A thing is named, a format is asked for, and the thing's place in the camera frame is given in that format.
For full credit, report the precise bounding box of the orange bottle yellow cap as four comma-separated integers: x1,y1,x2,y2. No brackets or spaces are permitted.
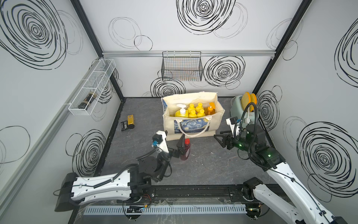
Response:
188,110,197,119
195,103,204,113
187,103,196,113
197,109,206,118

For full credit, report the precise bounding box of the white wire wall shelf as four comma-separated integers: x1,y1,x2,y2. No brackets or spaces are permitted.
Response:
69,58,116,116

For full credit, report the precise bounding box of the black wire wall basket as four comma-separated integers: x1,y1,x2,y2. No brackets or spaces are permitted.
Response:
161,51,203,82

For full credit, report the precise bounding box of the amber dish soap bottle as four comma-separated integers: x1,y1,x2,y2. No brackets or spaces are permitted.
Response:
204,102,215,116

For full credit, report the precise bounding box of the orange toast slice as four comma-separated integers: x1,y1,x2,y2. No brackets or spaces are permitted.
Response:
250,93,257,112

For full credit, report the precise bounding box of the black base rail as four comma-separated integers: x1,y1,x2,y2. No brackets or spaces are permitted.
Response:
117,183,289,203

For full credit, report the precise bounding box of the dark bottle in shelf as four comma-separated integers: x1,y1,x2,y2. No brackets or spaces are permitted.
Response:
77,92,97,110

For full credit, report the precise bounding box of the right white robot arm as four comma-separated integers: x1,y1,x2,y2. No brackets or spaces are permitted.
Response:
214,103,346,224

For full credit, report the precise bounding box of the cream canvas shopping bag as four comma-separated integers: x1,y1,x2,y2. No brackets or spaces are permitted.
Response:
161,91,225,141

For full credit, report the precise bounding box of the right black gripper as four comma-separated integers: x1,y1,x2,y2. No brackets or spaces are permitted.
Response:
213,129,255,154

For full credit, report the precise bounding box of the grey slotted cable duct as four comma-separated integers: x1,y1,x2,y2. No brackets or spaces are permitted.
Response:
84,204,247,215

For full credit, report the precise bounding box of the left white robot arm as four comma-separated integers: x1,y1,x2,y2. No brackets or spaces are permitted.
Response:
55,131,185,212

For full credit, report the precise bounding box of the yellow pump soap bottle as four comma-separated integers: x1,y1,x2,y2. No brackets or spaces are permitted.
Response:
175,104,189,118

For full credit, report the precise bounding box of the yellow toast slice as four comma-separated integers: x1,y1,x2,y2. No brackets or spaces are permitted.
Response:
241,92,251,111

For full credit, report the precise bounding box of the red liquid bottle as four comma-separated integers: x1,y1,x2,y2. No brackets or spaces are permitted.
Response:
180,139,191,161

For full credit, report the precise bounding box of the yellow black small device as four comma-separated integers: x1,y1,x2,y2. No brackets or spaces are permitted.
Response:
121,114,135,131

